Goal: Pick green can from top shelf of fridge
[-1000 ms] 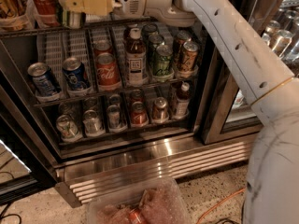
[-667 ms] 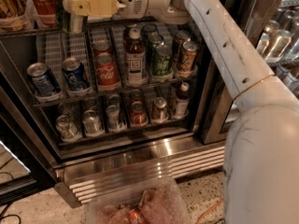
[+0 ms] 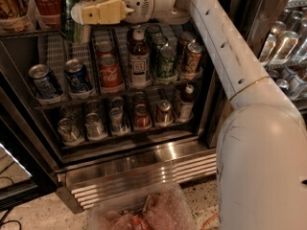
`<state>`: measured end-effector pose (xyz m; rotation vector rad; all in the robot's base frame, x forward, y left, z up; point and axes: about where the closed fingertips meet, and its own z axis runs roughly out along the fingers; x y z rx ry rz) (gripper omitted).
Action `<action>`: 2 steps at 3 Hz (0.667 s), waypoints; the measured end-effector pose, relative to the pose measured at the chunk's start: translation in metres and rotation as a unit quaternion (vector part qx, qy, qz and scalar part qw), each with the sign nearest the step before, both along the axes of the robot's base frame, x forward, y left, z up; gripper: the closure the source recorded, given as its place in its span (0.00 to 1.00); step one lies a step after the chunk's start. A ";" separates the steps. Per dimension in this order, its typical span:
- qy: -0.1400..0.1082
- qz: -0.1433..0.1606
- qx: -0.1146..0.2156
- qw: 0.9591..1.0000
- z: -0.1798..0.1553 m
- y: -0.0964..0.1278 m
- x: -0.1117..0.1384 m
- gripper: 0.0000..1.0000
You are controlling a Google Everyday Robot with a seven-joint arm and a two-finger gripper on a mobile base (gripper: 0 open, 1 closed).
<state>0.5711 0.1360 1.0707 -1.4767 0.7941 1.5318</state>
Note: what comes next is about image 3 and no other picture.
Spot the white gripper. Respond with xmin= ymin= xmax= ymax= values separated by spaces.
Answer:
xmin=70 ymin=0 xmax=176 ymax=25

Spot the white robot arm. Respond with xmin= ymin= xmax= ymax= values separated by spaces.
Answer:
xmin=71 ymin=0 xmax=307 ymax=230

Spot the red cola can behind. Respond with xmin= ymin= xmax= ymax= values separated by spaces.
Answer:
xmin=96 ymin=41 xmax=115 ymax=57

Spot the green can behind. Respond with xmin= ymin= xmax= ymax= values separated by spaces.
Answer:
xmin=151 ymin=35 xmax=168 ymax=62

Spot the red cola can front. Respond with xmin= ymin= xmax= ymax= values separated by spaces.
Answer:
xmin=98 ymin=55 xmax=124 ymax=93

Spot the green can front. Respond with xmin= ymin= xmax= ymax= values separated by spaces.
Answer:
xmin=156 ymin=45 xmax=177 ymax=79

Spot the brown orange can behind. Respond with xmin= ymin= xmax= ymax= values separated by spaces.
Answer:
xmin=177 ymin=32 xmax=196 ymax=61

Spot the brown orange can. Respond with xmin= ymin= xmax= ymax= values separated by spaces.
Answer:
xmin=177 ymin=32 xmax=196 ymax=61
xmin=182 ymin=42 xmax=203 ymax=75

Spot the tall tan patterned can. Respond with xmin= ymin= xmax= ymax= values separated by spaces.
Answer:
xmin=0 ymin=0 xmax=32 ymax=33

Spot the brown orange can front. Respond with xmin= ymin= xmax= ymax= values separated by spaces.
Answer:
xmin=182 ymin=42 xmax=203 ymax=75

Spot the blue silver can left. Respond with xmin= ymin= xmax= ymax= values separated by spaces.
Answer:
xmin=29 ymin=64 xmax=64 ymax=105

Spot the stainless steel fridge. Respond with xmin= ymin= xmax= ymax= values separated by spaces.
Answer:
xmin=0 ymin=0 xmax=307 ymax=215

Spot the silver grey can bottom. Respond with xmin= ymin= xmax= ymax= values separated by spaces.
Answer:
xmin=109 ymin=107 xmax=129 ymax=135

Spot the red can bottom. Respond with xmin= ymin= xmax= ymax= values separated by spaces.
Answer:
xmin=133 ymin=104 xmax=152 ymax=129

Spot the white green can bottom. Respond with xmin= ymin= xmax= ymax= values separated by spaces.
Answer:
xmin=58 ymin=118 xmax=84 ymax=146

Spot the glass fridge door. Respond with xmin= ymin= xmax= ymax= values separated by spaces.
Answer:
xmin=205 ymin=0 xmax=307 ymax=150

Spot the brown tea bottle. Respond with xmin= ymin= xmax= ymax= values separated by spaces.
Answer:
xmin=129 ymin=29 xmax=150 ymax=88

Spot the small tea bottle bottom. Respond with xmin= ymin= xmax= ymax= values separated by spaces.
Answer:
xmin=177 ymin=84 xmax=195 ymax=122

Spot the clear plastic bin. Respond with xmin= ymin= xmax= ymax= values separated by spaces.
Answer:
xmin=88 ymin=182 xmax=197 ymax=230

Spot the orange cable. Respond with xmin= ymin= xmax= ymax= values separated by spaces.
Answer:
xmin=201 ymin=213 xmax=220 ymax=230

